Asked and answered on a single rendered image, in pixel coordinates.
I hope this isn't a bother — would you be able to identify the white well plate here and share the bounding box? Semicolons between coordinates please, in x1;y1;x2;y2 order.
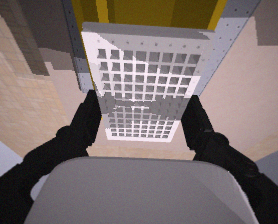
81;22;216;142

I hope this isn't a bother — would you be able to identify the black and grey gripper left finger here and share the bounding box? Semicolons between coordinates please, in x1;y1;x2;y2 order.
0;89;102;224

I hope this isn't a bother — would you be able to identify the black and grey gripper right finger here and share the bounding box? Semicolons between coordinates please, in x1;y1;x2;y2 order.
181;95;278;224

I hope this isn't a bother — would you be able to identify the grey perforated base plate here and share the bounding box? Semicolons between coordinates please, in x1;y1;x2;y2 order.
60;0;262;98

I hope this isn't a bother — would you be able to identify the yellow open-top bin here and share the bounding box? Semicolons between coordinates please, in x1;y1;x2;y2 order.
71;0;227;90

